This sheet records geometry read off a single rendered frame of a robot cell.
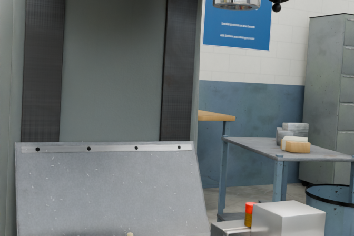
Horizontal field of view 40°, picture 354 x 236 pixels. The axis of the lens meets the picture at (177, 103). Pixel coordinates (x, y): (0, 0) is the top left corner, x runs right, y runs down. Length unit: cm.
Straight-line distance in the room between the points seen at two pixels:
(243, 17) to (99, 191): 486
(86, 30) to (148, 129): 20
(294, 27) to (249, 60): 75
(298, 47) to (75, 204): 537
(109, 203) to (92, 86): 19
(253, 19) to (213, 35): 55
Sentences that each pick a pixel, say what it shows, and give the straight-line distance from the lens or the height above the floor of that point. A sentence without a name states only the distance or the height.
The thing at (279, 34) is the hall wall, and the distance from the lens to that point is 584.
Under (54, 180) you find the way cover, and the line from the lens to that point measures 79.
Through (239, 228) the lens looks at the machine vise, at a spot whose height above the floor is 104.
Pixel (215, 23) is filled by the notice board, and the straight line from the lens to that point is 536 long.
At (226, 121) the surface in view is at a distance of 452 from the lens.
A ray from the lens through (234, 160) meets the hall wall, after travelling 558.
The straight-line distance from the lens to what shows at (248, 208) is 57.
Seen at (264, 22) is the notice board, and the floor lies 190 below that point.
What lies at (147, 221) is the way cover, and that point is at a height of 97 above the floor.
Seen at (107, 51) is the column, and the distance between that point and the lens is 83.
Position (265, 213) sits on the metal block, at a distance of 54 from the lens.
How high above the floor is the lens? 121
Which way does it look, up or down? 3 degrees down
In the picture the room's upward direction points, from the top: 3 degrees clockwise
